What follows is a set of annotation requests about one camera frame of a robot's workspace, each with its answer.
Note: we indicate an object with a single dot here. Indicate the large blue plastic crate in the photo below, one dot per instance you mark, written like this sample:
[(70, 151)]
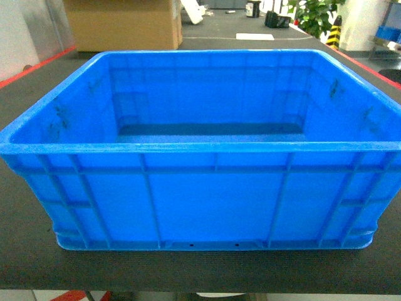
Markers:
[(210, 150)]

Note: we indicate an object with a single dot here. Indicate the brown cardboard box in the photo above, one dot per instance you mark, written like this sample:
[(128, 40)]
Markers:
[(125, 25)]

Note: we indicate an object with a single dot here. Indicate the white paper sheet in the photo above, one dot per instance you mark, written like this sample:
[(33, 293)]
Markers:
[(254, 37)]

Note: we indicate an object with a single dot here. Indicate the black device on table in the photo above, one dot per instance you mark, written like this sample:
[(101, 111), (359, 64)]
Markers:
[(274, 20)]

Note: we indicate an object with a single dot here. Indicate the yellow black striped bollard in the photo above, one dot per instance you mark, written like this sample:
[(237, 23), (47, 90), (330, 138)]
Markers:
[(333, 40)]

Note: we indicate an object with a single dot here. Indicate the green potted plant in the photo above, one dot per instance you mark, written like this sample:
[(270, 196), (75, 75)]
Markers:
[(314, 17)]

